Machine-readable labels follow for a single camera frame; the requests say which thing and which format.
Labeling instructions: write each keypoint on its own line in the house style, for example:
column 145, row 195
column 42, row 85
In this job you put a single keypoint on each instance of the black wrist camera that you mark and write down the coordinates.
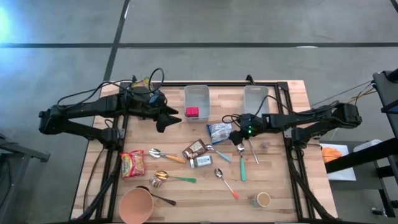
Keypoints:
column 249, row 130
column 155, row 100

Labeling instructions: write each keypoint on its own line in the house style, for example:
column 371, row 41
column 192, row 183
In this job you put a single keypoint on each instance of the black spoon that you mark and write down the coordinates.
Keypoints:
column 142, row 188

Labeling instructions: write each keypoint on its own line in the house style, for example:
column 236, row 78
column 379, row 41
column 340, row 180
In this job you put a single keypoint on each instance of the peach bowl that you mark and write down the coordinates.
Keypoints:
column 136, row 207

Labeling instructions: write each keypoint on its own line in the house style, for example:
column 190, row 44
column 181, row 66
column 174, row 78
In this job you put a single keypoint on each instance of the black cart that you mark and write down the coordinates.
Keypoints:
column 385, row 93

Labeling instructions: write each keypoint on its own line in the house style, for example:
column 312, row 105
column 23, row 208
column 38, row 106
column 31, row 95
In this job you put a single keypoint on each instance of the blue white ramen packet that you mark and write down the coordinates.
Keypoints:
column 219, row 132

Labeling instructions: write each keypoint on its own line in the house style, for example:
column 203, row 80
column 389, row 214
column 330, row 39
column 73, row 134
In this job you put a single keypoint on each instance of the orange object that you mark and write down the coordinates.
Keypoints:
column 331, row 154

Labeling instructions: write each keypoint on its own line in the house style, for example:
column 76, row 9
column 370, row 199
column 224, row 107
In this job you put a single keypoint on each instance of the white box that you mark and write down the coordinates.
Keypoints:
column 367, row 144

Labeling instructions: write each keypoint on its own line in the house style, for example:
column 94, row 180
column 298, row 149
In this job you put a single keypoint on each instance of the red-lidded spice container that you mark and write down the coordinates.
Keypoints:
column 192, row 112

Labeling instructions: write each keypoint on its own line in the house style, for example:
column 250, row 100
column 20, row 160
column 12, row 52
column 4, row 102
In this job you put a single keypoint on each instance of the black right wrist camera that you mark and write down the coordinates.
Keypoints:
column 249, row 130

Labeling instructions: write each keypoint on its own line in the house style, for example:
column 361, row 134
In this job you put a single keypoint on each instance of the black aluminium rig frame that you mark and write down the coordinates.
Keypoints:
column 224, row 83

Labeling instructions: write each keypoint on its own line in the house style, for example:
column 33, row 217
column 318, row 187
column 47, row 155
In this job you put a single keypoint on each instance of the small paper cup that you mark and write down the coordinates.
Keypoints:
column 262, row 199

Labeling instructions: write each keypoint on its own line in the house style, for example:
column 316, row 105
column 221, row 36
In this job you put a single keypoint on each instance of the white bin holding spices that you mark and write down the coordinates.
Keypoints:
column 197, row 96

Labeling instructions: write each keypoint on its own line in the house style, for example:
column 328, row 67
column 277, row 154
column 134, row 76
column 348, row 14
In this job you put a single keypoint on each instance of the glass herb jar white label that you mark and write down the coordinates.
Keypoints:
column 202, row 161

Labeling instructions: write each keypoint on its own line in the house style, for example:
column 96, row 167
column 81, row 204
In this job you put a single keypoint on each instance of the red yellow ramen packet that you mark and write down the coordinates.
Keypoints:
column 132, row 164

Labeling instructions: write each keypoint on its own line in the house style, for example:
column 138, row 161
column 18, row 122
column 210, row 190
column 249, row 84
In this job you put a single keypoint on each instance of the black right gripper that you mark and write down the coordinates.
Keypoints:
column 258, row 121

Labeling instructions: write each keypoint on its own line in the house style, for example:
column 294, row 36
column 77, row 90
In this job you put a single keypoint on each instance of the brown spice pouch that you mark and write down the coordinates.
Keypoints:
column 195, row 148

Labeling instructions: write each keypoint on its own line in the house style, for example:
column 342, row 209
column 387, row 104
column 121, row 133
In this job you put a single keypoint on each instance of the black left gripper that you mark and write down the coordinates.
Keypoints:
column 146, row 105

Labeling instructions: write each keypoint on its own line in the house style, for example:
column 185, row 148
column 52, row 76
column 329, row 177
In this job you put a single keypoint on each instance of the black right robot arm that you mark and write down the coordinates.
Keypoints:
column 311, row 116

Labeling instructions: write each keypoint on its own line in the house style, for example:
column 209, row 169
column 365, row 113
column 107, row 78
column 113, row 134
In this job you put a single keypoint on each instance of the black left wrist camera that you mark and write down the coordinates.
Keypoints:
column 155, row 100

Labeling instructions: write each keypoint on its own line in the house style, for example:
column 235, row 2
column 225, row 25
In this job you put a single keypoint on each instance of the white sheet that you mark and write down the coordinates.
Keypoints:
column 342, row 171

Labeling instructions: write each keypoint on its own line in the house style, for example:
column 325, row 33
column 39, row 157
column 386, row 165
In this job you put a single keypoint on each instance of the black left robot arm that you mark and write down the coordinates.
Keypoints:
column 93, row 104

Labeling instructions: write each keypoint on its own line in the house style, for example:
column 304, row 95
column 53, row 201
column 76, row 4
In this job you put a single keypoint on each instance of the black stand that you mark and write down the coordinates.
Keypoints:
column 18, row 152

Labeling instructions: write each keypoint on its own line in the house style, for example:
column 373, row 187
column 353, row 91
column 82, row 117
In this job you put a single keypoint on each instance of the lime chili ramen packet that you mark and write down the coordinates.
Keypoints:
column 140, row 83

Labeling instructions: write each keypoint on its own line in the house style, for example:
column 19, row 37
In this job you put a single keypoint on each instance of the white bin holding utensils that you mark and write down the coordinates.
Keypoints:
column 255, row 96

